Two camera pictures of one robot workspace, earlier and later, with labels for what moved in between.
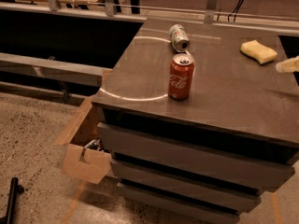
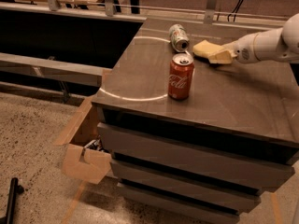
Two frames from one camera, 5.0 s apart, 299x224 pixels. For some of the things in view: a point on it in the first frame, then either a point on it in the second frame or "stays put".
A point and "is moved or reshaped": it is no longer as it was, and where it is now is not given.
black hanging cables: x=238 y=5 stays put
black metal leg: x=15 y=189 stays put
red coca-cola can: x=180 y=76 stays put
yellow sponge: x=257 y=51 is moved or reshaped
